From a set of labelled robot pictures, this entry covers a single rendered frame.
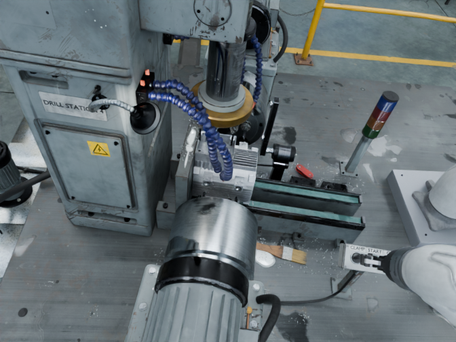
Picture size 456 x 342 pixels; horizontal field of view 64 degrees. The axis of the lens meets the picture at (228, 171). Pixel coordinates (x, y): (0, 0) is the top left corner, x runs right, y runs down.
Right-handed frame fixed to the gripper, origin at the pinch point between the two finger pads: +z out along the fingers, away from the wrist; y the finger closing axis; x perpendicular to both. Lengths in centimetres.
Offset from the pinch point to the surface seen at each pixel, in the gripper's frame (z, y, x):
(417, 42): 268, -145, -238
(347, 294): 30.4, -6.4, 12.9
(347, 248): 7.9, 3.1, -2.4
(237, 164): 17.6, 37.6, -23.3
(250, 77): 31, 37, -59
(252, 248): 2.3, 30.6, 1.7
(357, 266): 8.0, -0.3, 2.2
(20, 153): 145, 179, -32
